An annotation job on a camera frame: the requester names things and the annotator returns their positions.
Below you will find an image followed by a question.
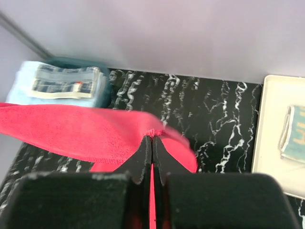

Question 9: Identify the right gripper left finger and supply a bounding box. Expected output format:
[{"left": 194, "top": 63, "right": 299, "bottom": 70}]
[{"left": 114, "top": 136, "right": 152, "bottom": 229}]

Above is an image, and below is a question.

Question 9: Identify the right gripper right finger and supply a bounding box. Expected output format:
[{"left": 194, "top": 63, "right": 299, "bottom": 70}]
[{"left": 152, "top": 137, "right": 190, "bottom": 229}]

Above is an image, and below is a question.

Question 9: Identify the red towel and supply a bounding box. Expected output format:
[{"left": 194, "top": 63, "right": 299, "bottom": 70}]
[{"left": 0, "top": 102, "right": 199, "bottom": 229}]

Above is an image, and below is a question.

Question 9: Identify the colourful bear print towel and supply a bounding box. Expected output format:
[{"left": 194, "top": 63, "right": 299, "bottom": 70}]
[{"left": 279, "top": 105, "right": 305, "bottom": 163}]

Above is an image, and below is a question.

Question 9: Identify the black marble pattern mat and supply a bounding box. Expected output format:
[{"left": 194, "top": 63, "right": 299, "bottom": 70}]
[{"left": 0, "top": 70, "right": 301, "bottom": 229}]

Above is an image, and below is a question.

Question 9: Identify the teal plastic basket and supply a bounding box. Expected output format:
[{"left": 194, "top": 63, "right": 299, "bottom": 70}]
[{"left": 45, "top": 57, "right": 112, "bottom": 108}]

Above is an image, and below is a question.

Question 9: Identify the blue beige patterned towel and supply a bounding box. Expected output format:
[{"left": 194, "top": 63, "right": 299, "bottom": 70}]
[{"left": 30, "top": 64, "right": 101, "bottom": 99}]

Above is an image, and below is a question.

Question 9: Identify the cream plastic tray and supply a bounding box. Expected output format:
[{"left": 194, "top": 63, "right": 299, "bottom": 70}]
[{"left": 251, "top": 75, "right": 305, "bottom": 199}]

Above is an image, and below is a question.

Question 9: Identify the light blue towel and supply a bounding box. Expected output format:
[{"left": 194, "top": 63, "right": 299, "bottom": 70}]
[{"left": 5, "top": 61, "right": 108, "bottom": 109}]

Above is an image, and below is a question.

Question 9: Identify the left aluminium frame post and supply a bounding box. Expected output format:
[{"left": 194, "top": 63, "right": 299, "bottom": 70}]
[{"left": 0, "top": 11, "right": 52, "bottom": 59}]

